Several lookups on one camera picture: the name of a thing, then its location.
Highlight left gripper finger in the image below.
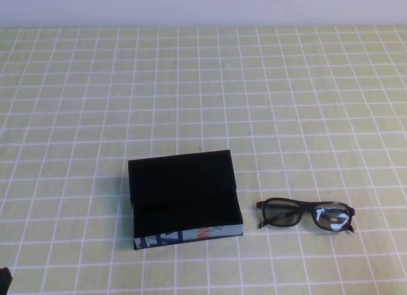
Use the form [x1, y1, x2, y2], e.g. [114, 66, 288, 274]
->
[0, 266, 13, 294]

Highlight black glasses case box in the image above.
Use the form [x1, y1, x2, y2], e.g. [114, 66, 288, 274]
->
[127, 151, 245, 252]

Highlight black framed glasses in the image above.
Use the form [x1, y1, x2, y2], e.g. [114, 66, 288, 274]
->
[255, 197, 356, 235]

